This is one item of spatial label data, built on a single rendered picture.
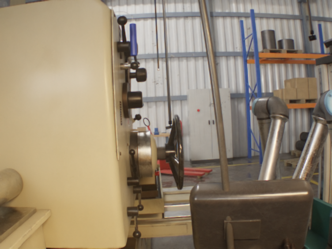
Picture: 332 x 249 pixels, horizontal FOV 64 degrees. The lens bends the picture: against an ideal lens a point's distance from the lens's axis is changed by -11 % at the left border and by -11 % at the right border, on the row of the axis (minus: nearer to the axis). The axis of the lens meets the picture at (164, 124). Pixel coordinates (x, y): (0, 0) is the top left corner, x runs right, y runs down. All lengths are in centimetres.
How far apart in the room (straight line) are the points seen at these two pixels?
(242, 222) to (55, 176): 59
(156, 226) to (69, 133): 136
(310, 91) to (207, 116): 308
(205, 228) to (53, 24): 79
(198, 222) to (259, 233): 18
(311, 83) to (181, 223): 718
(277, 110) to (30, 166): 131
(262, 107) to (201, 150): 666
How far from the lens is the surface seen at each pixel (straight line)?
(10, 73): 103
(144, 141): 136
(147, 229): 217
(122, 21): 99
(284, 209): 82
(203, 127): 834
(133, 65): 111
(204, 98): 835
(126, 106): 114
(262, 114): 182
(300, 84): 862
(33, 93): 99
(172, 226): 216
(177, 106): 885
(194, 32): 926
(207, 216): 82
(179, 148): 127
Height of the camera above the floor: 150
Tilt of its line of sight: 2 degrees down
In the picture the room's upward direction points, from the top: 3 degrees counter-clockwise
